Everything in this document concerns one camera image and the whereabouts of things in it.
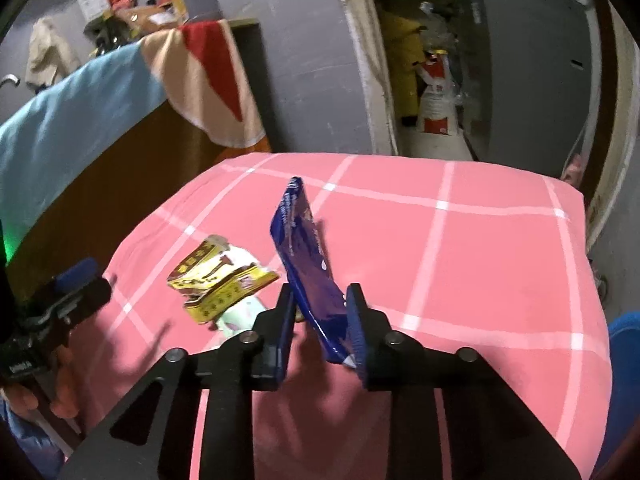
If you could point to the red and beige towel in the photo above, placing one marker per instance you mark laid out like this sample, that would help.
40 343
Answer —
200 75

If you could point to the dark sauce bottle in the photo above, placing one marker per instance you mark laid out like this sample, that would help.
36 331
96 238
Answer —
107 35

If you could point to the yellow snack wrapper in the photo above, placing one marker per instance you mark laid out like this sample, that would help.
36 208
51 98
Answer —
210 280

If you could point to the blue bin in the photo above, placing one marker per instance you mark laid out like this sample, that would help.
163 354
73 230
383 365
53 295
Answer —
625 385

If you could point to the person's left hand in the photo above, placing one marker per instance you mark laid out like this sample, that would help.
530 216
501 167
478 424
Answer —
65 385

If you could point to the white and red sack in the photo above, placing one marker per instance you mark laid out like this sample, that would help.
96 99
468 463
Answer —
439 105

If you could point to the white door frame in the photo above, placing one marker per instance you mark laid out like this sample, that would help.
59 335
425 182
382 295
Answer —
367 60

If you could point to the clear plastic bag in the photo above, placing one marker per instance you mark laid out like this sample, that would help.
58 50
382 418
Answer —
442 25

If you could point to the brown wooden cabinet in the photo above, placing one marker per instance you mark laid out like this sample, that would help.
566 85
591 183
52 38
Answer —
140 160

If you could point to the person's left forearm blue sleeve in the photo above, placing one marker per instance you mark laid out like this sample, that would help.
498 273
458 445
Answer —
30 440

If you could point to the pink checked blanket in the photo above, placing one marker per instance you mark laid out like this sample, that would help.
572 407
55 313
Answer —
475 285

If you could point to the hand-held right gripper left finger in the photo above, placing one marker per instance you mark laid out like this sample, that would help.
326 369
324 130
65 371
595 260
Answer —
289 340

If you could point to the yellow bag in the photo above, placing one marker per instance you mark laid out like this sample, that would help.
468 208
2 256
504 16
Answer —
402 60

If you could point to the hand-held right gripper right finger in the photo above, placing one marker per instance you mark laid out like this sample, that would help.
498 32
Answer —
356 340

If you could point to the white box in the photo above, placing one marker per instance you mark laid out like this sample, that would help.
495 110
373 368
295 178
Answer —
92 6

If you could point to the metal faucet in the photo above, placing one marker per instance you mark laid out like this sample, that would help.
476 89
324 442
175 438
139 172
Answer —
9 80

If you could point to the pale green wrapper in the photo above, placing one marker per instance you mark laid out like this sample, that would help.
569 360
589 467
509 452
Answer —
245 312

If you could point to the light blue towel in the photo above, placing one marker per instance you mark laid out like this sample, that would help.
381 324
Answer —
75 130

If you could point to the brown snack bag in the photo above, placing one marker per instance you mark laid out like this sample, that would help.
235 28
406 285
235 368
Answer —
147 20

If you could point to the blue snack wrapper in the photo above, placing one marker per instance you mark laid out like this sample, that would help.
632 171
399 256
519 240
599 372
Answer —
307 270

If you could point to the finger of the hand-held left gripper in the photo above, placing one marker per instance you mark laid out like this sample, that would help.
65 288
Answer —
77 271
87 297

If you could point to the beige rag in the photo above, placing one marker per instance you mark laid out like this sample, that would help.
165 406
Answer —
50 50

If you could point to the grey washing machine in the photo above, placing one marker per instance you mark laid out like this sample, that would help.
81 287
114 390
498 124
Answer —
530 75

